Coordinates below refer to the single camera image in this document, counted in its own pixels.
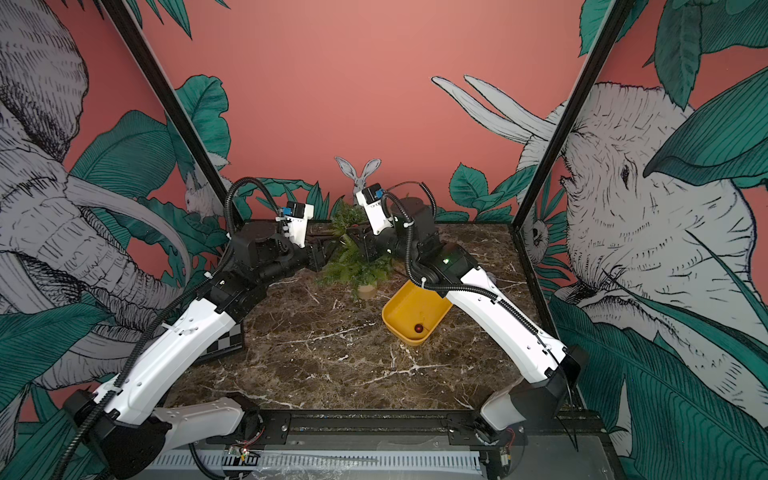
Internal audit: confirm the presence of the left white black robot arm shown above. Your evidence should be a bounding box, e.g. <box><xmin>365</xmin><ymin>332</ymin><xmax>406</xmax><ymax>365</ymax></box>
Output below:
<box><xmin>52</xmin><ymin>218</ymin><xmax>339</xmax><ymax>479</ymax></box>

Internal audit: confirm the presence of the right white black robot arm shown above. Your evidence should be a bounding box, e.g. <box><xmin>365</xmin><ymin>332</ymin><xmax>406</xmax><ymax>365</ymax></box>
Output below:
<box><xmin>348</xmin><ymin>186</ymin><xmax>588</xmax><ymax>432</ymax></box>

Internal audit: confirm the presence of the small artificial christmas tree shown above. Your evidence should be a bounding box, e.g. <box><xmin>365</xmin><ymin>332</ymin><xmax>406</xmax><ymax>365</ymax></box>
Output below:
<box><xmin>317</xmin><ymin>200</ymin><xmax>392</xmax><ymax>300</ymax></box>

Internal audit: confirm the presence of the yellow plastic tray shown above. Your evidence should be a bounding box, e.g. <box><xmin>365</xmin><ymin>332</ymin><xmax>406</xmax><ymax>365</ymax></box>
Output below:
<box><xmin>381</xmin><ymin>281</ymin><xmax>453</xmax><ymax>347</ymax></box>

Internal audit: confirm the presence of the black white checkerboard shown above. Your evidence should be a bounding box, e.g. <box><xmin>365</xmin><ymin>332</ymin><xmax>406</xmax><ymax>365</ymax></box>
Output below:
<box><xmin>200</xmin><ymin>324</ymin><xmax>245</xmax><ymax>361</ymax></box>

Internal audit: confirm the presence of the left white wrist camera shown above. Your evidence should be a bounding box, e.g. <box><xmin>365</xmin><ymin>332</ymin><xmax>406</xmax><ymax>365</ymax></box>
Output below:
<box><xmin>276</xmin><ymin>201</ymin><xmax>314</xmax><ymax>248</ymax></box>

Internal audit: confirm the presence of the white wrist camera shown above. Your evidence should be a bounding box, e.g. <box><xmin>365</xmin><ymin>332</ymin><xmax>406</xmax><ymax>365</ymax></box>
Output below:
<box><xmin>355</xmin><ymin>183</ymin><xmax>392</xmax><ymax>235</ymax></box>
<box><xmin>276</xmin><ymin>201</ymin><xmax>314</xmax><ymax>248</ymax></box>

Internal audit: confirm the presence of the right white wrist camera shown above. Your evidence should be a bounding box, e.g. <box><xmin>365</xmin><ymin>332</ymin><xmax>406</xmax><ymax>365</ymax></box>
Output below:
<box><xmin>355</xmin><ymin>183</ymin><xmax>392</xmax><ymax>235</ymax></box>

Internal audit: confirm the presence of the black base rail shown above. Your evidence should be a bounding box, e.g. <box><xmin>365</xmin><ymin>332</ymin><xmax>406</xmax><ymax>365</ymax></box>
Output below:
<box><xmin>227</xmin><ymin>409</ymin><xmax>607</xmax><ymax>448</ymax></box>

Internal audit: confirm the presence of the white slotted cable duct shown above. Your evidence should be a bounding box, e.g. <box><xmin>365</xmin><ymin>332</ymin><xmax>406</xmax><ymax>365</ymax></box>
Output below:
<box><xmin>143</xmin><ymin>449</ymin><xmax>484</xmax><ymax>473</ymax></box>

